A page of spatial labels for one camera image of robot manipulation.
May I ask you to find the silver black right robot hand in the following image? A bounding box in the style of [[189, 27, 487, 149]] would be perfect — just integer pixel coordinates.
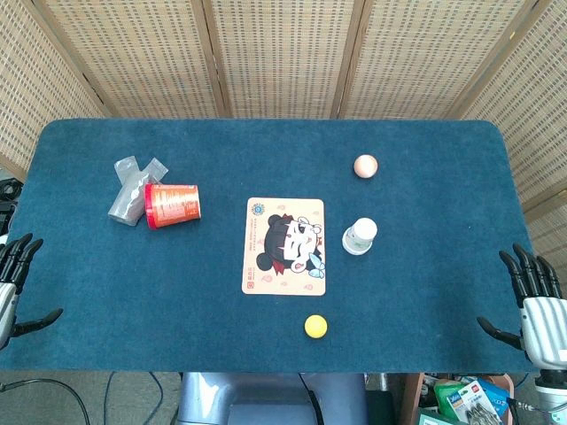
[[477, 242, 567, 369]]

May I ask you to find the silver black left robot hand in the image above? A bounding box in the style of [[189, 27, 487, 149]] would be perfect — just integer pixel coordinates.
[[0, 233, 64, 352]]

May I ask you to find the white paper cup green flower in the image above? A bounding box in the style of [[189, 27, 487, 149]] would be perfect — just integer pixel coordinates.
[[341, 217, 379, 256]]

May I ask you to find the orange red noodle cup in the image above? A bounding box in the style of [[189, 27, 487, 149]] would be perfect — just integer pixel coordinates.
[[144, 182, 203, 230]]

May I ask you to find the blue packet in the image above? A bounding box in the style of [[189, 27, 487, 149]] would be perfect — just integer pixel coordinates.
[[478, 377, 511, 418]]

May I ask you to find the white blister pack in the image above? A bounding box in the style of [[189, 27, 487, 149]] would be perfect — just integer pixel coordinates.
[[451, 380, 504, 425]]

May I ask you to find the dark equipment beside table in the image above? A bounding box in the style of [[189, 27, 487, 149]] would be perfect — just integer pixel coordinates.
[[0, 176, 23, 236]]

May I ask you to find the green packet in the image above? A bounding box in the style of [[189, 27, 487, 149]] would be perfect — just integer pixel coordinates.
[[432, 379, 467, 418]]

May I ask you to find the brown wooden crate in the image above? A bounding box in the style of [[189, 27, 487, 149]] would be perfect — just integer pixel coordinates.
[[400, 372, 517, 425]]

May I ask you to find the grey plastic bag roll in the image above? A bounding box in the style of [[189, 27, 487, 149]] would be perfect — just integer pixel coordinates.
[[107, 155, 169, 228]]

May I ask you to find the blue felt table cloth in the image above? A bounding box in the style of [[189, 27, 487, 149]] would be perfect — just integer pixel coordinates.
[[0, 118, 538, 375]]

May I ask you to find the woven rattan screen panel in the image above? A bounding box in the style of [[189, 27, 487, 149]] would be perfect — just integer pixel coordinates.
[[202, 0, 367, 120], [0, 0, 105, 172], [460, 0, 567, 293], [339, 0, 540, 120], [33, 0, 229, 119]]

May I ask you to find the yellow ball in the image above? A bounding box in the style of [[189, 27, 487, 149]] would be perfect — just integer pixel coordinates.
[[303, 314, 330, 340]]

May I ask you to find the beige pink ball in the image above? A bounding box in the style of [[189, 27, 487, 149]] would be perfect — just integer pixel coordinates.
[[353, 154, 379, 179]]

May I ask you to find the grey blue robot torso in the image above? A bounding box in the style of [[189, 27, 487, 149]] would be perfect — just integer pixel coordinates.
[[176, 372, 369, 425]]

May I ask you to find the cartoon girl mouse pad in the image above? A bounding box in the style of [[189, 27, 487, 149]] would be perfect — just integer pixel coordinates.
[[241, 197, 327, 297]]

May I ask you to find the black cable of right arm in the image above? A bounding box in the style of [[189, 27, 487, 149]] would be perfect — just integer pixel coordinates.
[[507, 397, 567, 413]]

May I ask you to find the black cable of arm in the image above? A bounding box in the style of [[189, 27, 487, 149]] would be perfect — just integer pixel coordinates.
[[507, 397, 567, 413], [0, 377, 92, 425]]

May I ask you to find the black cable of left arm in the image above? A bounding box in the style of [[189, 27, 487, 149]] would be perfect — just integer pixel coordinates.
[[0, 377, 92, 425]]

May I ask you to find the blue floor cable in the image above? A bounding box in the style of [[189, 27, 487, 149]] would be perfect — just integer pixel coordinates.
[[102, 372, 117, 425]]

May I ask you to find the black cable on torso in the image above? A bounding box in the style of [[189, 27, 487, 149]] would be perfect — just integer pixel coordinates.
[[298, 373, 321, 425]]

